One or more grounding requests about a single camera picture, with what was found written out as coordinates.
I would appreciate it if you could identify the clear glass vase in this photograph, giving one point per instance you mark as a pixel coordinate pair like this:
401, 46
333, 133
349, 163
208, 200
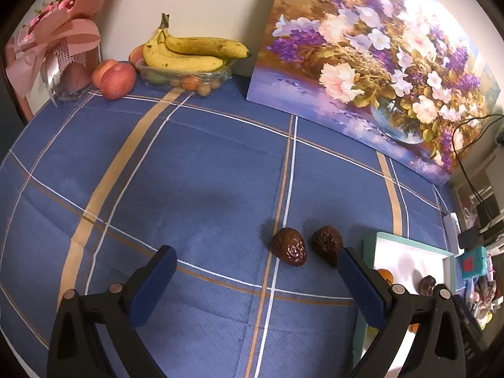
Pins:
73, 83

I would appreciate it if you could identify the large red apple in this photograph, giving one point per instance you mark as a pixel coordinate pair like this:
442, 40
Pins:
118, 82

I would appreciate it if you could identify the white tray with teal rim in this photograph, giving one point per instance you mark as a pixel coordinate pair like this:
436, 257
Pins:
405, 256

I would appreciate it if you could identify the blue plaid tablecloth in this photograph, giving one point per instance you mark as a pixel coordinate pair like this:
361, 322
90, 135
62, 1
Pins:
177, 173

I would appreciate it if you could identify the small brown round fruit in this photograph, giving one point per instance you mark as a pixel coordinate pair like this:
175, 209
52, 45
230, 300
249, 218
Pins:
204, 90

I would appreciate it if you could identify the flower painting canvas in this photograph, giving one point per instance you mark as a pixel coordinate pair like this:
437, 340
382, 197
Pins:
374, 59

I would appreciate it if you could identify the teal box with red patch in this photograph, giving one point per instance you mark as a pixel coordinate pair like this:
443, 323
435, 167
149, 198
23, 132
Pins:
472, 264

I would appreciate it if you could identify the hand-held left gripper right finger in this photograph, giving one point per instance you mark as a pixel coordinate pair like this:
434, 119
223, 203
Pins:
360, 287

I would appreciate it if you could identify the dark wrinkled passion fruit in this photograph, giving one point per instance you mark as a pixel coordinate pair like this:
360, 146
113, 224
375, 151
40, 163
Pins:
326, 243
427, 285
290, 247

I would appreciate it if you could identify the red yellow apple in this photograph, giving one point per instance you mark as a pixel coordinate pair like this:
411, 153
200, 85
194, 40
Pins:
136, 56

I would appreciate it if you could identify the black power adapter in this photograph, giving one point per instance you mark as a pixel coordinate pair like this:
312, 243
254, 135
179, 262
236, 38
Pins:
469, 238

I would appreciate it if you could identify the small red apple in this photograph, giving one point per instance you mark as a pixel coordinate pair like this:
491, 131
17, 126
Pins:
101, 71

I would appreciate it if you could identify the pink wrapped flower bouquet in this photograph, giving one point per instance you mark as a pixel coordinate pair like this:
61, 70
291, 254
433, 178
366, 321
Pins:
67, 31

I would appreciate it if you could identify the white power strip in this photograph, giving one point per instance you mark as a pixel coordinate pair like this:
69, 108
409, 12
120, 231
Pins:
451, 226

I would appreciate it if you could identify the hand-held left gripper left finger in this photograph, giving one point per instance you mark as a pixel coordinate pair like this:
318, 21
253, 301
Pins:
151, 287

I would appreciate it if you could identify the clear plastic fruit container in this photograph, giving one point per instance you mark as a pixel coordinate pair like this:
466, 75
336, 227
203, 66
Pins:
173, 75

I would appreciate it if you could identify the small orange fruit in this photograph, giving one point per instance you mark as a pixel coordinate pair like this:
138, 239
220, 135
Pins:
190, 83

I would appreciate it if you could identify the yellow banana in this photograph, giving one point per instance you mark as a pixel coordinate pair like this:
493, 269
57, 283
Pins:
208, 46
185, 63

